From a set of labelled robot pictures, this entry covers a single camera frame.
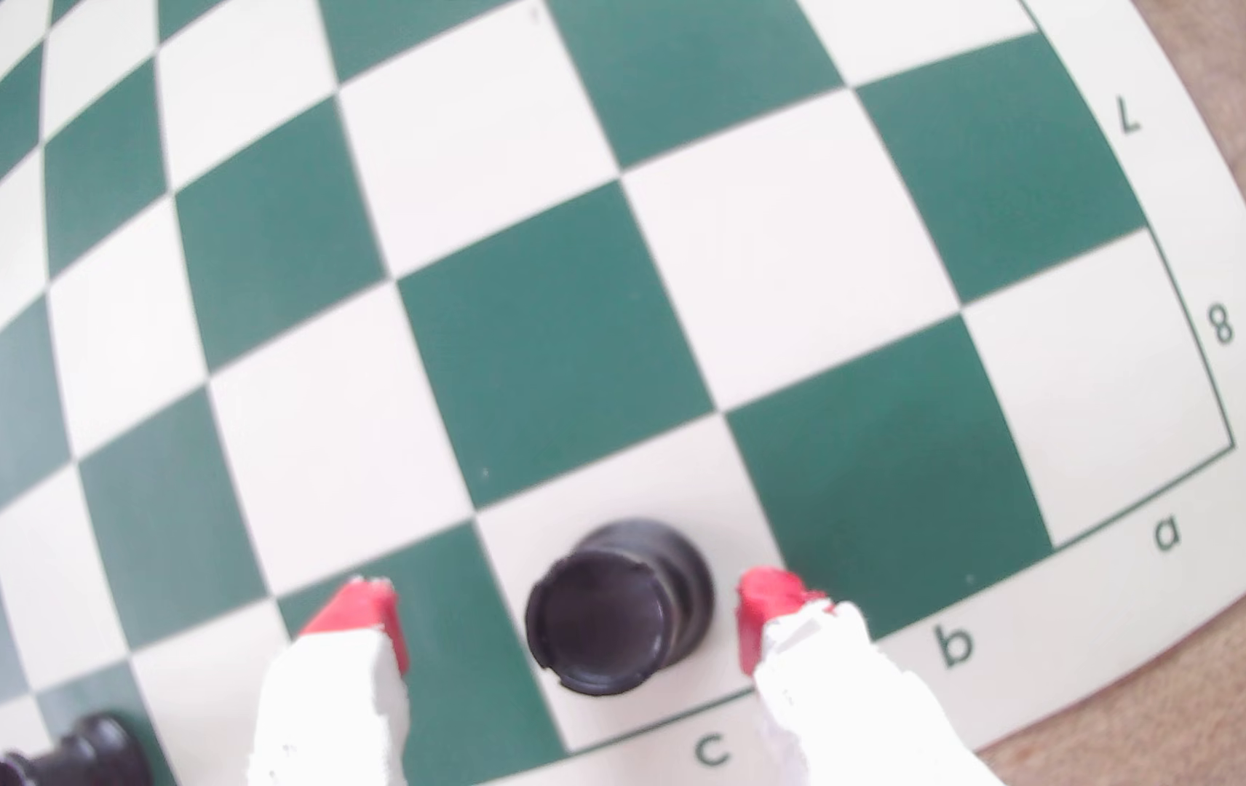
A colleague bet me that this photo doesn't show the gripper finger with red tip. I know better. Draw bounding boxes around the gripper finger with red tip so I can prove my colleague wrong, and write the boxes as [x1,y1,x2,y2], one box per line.
[737,568,1001,786]
[248,577,410,786]

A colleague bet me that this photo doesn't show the black rook chess piece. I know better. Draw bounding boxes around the black rook chess piece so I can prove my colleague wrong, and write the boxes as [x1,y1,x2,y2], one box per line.
[525,518,716,698]

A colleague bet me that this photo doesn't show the green and white chess mat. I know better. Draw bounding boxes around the green and white chess mat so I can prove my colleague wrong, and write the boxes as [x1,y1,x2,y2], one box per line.
[0,0,1246,786]

